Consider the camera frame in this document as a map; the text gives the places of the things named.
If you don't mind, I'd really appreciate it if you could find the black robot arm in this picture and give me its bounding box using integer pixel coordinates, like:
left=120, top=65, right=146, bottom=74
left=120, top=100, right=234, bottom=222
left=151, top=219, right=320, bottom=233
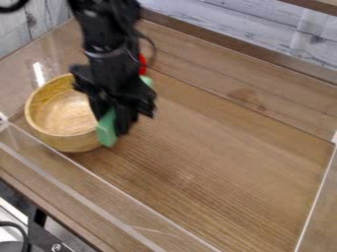
left=67, top=0, right=156, bottom=136

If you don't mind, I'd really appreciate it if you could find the brown wooden bowl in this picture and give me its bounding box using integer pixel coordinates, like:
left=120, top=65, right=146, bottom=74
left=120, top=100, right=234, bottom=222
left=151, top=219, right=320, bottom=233
left=24, top=74, right=102, bottom=153

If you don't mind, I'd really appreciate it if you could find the red felt ball with leaf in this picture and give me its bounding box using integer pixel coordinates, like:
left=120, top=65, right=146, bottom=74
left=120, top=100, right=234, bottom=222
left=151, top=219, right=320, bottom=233
left=138, top=53, right=147, bottom=75

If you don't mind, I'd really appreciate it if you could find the clear acrylic front wall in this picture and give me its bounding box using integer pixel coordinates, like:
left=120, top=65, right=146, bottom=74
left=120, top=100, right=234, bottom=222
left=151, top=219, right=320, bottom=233
left=0, top=114, right=221, bottom=252

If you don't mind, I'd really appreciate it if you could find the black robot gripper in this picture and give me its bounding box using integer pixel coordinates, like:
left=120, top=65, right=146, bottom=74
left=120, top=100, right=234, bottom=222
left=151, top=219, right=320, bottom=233
left=67, top=48, right=158, bottom=137

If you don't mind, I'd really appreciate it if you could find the green rectangular block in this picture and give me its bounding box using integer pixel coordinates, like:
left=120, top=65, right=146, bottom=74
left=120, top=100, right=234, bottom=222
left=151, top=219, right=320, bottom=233
left=96, top=75, right=156, bottom=147

